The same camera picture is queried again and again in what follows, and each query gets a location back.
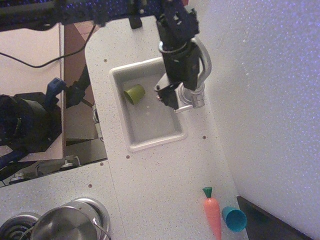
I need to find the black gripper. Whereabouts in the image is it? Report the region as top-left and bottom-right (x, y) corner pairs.
(154, 41), (201, 110)

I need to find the teal plastic cup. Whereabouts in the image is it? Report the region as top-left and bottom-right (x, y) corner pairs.
(222, 206), (248, 233)

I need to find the silver stove burner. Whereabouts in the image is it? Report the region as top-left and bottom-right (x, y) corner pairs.
(65, 197), (111, 233)
(0, 212), (41, 240)

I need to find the grey toy sink basin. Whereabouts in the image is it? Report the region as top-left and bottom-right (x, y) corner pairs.
(109, 57), (188, 152)

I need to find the blue clamp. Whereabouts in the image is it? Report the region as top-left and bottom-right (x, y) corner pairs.
(44, 77), (67, 108)

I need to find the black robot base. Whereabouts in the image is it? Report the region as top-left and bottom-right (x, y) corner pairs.
(0, 92), (62, 181)

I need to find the silver curved faucet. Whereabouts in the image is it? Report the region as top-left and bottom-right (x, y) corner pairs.
(174, 37), (212, 114)

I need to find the silver stove burner left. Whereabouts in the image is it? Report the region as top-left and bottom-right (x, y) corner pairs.
(0, 212), (41, 240)

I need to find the thin black cable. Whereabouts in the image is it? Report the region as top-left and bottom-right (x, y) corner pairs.
(0, 23), (98, 69)

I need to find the green plastic cup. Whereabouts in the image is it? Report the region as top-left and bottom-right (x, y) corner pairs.
(123, 84), (146, 105)

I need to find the stainless steel pot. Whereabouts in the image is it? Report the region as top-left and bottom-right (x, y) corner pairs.
(30, 204), (111, 240)

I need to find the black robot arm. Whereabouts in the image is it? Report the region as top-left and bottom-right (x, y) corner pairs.
(0, 0), (201, 111)

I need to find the orange toy carrot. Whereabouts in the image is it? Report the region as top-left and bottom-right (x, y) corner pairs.
(202, 187), (222, 240)

